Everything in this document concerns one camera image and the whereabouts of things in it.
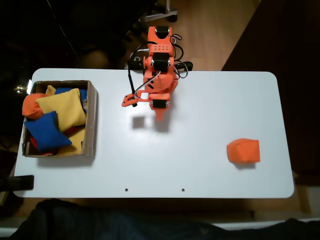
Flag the orange bean bag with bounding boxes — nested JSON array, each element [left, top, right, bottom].
[[21, 92, 47, 119], [226, 138, 261, 165]]

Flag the cardboard box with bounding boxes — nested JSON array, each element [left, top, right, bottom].
[[21, 79, 99, 158]]

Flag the large yellow bean bag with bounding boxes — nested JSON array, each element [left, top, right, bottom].
[[36, 87, 87, 133]]

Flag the small yellow bean bag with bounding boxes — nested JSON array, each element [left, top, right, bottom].
[[45, 84, 57, 97]]

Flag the large blue bean bag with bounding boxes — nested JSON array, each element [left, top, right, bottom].
[[24, 111, 73, 153]]

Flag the red bean bag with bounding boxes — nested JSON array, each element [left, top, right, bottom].
[[29, 136, 57, 156]]

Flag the black table clamp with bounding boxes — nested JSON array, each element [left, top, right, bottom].
[[174, 61, 194, 73], [127, 57, 145, 71], [0, 174, 35, 192]]

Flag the brown round object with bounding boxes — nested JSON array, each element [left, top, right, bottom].
[[80, 49, 109, 69]]

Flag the metal rolling stand base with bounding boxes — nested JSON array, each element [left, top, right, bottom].
[[138, 0, 179, 23]]

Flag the person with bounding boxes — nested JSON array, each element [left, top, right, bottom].
[[9, 198, 320, 240]]

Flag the orange camera mount plate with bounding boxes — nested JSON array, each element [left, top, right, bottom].
[[121, 90, 151, 108]]

